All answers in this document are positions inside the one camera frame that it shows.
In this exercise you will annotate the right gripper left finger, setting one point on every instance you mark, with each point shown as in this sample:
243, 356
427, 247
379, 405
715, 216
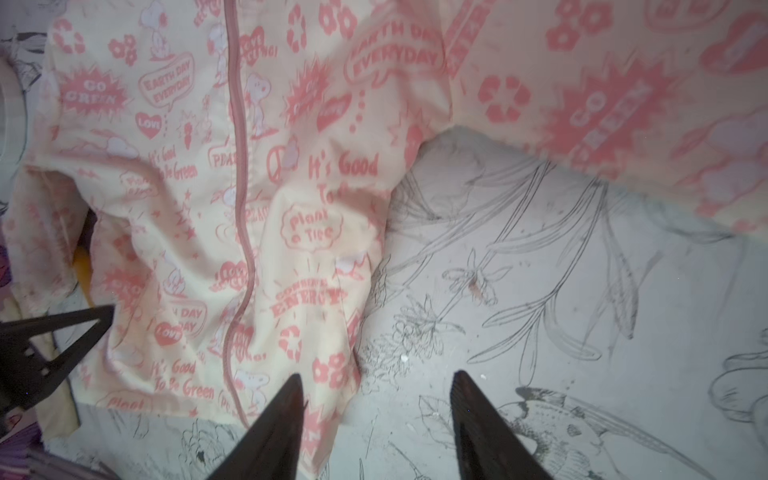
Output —
270, 449

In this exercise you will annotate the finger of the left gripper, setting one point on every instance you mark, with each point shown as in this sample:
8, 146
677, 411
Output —
28, 375

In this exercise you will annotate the pink printed hooded jacket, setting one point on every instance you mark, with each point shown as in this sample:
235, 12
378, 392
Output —
565, 199

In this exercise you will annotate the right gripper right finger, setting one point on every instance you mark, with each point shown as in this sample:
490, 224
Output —
486, 448

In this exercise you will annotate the blue garden fork yellow handle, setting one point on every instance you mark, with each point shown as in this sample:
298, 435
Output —
83, 271

